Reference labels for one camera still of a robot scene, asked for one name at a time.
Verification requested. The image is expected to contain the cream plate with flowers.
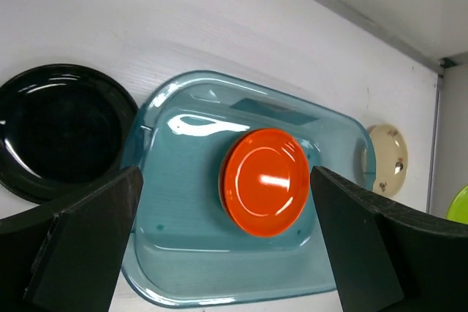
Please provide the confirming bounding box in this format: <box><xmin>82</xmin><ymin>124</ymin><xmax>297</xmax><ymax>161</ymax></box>
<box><xmin>367</xmin><ymin>123</ymin><xmax>408</xmax><ymax>197</ymax></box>

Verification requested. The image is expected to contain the black plate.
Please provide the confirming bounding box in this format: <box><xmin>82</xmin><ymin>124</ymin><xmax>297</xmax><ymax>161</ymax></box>
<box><xmin>1</xmin><ymin>64</ymin><xmax>138</xmax><ymax>204</ymax></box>

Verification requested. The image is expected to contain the teal transparent plastic bin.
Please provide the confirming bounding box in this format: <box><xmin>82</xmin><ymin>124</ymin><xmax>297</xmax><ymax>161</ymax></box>
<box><xmin>121</xmin><ymin>71</ymin><xmax>376</xmax><ymax>308</ymax></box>

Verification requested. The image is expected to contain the orange plate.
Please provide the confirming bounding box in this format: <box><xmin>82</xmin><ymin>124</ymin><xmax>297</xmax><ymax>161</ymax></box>
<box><xmin>218</xmin><ymin>149</ymin><xmax>232</xmax><ymax>218</ymax></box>
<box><xmin>224</xmin><ymin>128</ymin><xmax>310</xmax><ymax>237</ymax></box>

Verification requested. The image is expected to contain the lime green plate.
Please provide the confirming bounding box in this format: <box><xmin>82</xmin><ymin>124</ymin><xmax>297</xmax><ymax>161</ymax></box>
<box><xmin>446</xmin><ymin>185</ymin><xmax>468</xmax><ymax>224</ymax></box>

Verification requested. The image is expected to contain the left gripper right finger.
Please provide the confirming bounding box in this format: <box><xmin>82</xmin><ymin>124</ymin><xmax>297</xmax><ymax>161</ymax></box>
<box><xmin>310</xmin><ymin>167</ymin><xmax>467</xmax><ymax>311</ymax></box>

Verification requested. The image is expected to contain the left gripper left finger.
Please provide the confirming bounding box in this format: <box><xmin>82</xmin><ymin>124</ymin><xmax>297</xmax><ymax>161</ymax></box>
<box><xmin>1</xmin><ymin>167</ymin><xmax>143</xmax><ymax>311</ymax></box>

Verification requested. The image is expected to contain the aluminium rail right side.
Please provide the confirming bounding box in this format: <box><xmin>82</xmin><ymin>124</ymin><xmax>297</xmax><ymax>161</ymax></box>
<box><xmin>426</xmin><ymin>75</ymin><xmax>444</xmax><ymax>213</ymax></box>

